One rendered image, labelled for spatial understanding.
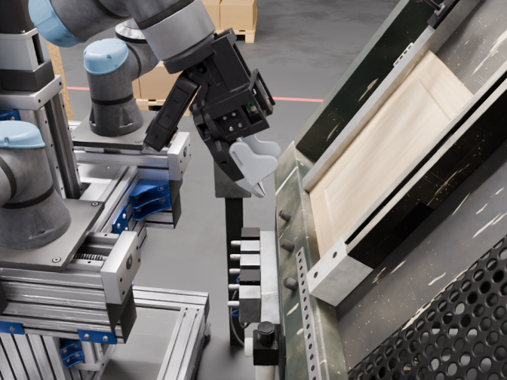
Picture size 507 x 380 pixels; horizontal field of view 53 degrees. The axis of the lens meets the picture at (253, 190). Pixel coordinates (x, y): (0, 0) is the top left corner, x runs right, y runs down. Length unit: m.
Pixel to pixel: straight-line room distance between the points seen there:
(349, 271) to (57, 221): 0.60
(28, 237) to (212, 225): 1.82
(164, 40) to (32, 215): 0.59
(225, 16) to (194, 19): 5.25
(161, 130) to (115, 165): 0.89
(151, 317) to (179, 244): 0.73
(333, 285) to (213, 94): 0.59
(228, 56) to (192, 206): 2.42
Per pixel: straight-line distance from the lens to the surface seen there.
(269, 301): 1.33
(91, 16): 0.62
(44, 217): 1.09
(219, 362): 2.16
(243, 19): 5.81
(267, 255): 1.46
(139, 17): 0.59
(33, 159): 1.04
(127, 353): 1.96
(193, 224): 2.84
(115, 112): 1.47
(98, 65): 1.43
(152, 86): 4.05
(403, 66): 1.35
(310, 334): 1.06
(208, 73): 0.60
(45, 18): 0.65
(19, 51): 1.23
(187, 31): 0.57
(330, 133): 1.64
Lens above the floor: 1.68
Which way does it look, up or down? 33 degrees down
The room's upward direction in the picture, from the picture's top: straight up
